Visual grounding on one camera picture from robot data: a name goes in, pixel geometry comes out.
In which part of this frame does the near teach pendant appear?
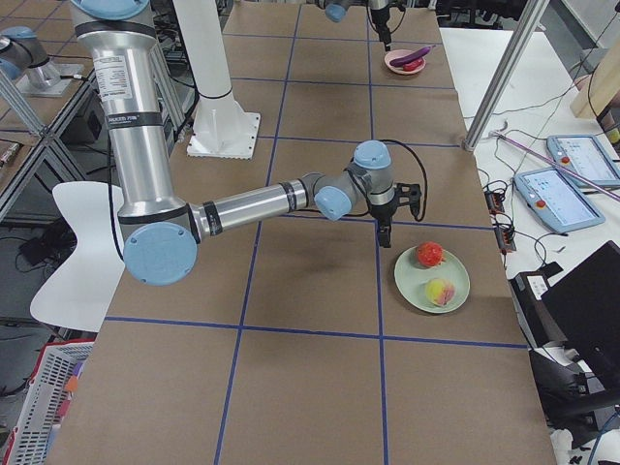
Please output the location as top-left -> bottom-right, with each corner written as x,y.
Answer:
513,168 -> 605,233

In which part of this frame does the green plate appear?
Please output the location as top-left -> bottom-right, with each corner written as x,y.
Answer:
393,247 -> 470,314

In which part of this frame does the white chair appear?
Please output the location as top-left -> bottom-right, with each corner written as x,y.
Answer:
30,181 -> 124,332

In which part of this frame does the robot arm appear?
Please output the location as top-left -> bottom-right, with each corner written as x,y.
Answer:
71,1 -> 397,286
311,0 -> 406,51

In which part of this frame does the aluminium frame post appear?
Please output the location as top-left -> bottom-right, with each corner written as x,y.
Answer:
462,0 -> 549,152

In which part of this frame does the peach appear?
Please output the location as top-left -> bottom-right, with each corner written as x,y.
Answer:
424,278 -> 455,307

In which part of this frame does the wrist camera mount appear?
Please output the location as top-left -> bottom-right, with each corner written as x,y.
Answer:
394,183 -> 423,222

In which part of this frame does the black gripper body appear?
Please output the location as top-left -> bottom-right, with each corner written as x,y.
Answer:
369,201 -> 398,228
370,7 -> 390,36

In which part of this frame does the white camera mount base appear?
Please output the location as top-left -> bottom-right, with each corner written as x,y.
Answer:
187,95 -> 261,160

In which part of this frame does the white plastic basket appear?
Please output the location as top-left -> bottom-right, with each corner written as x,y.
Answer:
2,339 -> 94,464

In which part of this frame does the far teach pendant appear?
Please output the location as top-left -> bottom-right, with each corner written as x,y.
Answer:
546,135 -> 619,187

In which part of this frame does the red chili pepper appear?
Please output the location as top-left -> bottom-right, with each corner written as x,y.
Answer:
402,58 -> 424,73

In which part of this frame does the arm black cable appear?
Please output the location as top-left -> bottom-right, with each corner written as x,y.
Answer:
382,139 -> 430,223

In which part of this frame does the purple eggplant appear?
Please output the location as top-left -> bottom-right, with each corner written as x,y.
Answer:
389,46 -> 433,68

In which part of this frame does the black monitor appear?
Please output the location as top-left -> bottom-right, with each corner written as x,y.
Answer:
542,240 -> 619,375

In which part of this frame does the pink plate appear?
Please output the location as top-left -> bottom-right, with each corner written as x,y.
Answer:
384,49 -> 426,76

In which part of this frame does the red pomegranate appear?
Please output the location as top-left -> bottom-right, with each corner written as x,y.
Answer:
416,241 -> 445,267

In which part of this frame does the white camera pole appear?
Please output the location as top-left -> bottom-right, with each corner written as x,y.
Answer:
173,0 -> 232,100

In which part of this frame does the teach pendant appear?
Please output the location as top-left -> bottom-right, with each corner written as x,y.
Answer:
513,168 -> 605,233
546,135 -> 619,187

